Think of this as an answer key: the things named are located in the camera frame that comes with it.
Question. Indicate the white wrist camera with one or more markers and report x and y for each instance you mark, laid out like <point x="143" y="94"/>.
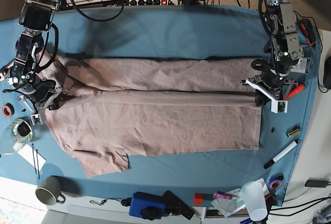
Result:
<point x="279" y="106"/>
<point x="36" y="119"/>

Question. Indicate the teal table cloth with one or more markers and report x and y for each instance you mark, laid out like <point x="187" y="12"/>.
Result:
<point x="169" y="32"/>

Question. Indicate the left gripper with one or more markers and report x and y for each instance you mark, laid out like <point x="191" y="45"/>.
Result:
<point x="270" y="84"/>

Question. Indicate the red black block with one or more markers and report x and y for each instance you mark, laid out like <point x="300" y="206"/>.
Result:
<point x="201" y="198"/>

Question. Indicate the silver carabiner keyring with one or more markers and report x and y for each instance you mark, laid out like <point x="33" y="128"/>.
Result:
<point x="100" y="203"/>

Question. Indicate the purple tape roll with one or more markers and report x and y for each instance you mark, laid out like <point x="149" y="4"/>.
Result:
<point x="275" y="182"/>

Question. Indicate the grey ceramic mug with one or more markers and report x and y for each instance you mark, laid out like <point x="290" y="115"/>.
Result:
<point x="49" y="192"/>

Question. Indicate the black remote control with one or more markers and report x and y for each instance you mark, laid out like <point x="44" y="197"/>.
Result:
<point x="174" y="203"/>

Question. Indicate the purple lighter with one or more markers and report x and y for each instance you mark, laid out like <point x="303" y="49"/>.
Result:
<point x="223" y="195"/>

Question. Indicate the black zip tie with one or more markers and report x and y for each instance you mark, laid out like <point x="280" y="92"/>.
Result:
<point x="35" y="160"/>

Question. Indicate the orange black clamp tool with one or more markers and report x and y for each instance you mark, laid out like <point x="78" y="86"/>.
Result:
<point x="307" y="30"/>

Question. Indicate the white power strip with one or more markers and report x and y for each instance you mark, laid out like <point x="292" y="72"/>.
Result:
<point x="150" y="2"/>

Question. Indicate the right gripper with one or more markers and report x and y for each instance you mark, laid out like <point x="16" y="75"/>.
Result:
<point x="43" y="95"/>

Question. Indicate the mauve T-shirt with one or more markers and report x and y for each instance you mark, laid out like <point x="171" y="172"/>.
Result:
<point x="117" y="107"/>

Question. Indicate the red tape roll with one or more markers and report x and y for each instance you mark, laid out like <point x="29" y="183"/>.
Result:
<point x="7" y="110"/>

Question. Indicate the frosted plastic cup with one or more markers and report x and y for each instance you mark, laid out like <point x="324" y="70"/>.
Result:
<point x="254" y="200"/>

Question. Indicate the white black marker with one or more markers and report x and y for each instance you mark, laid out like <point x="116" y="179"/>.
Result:
<point x="285" y="151"/>

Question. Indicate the white paper card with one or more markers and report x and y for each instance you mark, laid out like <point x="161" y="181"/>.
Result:
<point x="26" y="153"/>

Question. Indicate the orange handled screwdriver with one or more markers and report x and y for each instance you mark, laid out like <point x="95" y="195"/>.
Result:
<point x="295" y="91"/>

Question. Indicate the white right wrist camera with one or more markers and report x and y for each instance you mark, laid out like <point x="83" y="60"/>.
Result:
<point x="36" y="119"/>

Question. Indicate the black computer mouse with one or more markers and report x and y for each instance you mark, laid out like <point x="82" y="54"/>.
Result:
<point x="327" y="73"/>

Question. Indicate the green gold battery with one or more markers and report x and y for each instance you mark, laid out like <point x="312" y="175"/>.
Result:
<point x="293" y="131"/>

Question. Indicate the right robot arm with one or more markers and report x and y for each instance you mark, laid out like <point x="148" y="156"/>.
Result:
<point x="22" y="74"/>

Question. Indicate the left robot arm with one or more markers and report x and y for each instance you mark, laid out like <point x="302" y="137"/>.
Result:
<point x="279" y="22"/>

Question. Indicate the blue box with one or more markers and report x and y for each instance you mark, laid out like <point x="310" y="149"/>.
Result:
<point x="147" y="206"/>

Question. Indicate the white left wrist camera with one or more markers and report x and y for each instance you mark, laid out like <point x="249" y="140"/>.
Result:
<point x="279" y="106"/>

